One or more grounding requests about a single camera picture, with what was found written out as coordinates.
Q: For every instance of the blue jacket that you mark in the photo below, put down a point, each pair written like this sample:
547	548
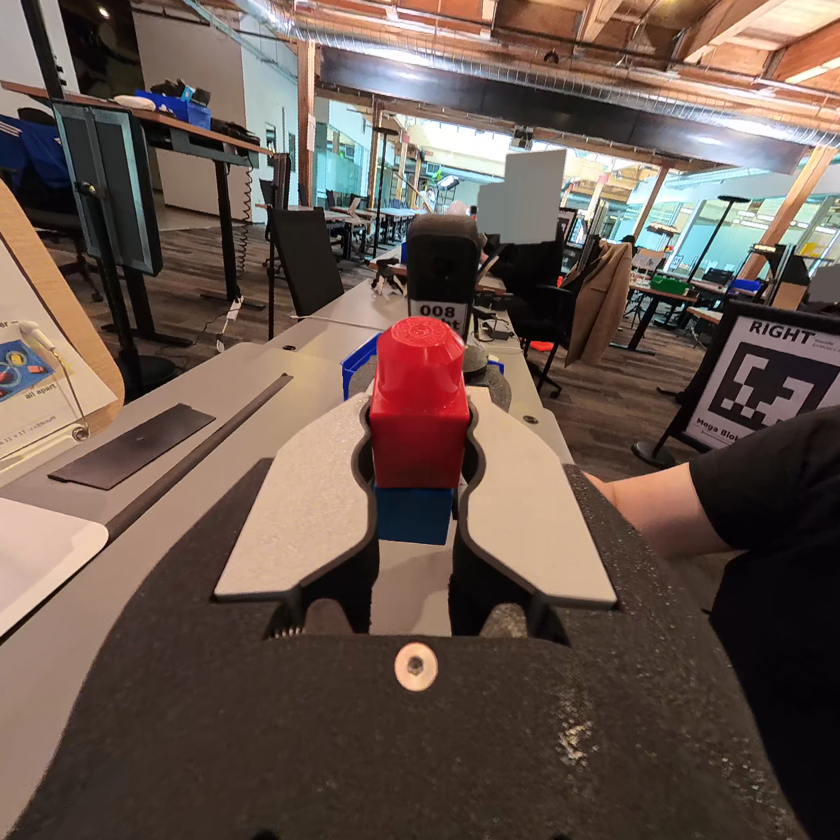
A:
39	151

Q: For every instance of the red mega block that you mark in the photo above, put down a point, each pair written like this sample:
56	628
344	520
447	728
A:
420	426

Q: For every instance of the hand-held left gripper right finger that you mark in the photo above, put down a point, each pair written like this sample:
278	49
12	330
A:
544	525

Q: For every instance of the brown coat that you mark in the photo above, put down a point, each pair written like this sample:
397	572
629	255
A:
600	302

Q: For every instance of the printed instruction sheet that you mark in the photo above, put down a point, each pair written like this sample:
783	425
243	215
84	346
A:
26	367

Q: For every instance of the blue plastic bin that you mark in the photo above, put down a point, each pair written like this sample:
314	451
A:
184	108
354	367

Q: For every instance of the blue mega block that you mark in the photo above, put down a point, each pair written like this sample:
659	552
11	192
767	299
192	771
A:
413	515

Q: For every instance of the black office chair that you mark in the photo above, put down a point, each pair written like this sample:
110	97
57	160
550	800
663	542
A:
544	315

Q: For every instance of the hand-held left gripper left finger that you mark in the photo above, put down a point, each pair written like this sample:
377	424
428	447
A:
289	525

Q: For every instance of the wooden standing desk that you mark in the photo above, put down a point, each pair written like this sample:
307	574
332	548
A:
197	131

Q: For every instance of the green plastic bin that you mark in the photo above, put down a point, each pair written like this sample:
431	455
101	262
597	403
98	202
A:
669	284

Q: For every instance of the wooden display board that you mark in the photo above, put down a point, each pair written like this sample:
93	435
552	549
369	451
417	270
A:
65	308

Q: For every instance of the person's right forearm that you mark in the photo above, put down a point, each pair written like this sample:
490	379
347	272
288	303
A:
656	512

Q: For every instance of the black floor lamp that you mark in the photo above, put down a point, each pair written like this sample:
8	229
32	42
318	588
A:
715	229

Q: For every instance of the person's black shirt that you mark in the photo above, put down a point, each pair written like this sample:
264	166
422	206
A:
787	590

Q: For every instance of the black rectangular pad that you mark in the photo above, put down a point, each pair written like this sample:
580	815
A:
131	446

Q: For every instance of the black white pattern sign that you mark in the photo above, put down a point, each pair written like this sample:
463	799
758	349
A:
774	387

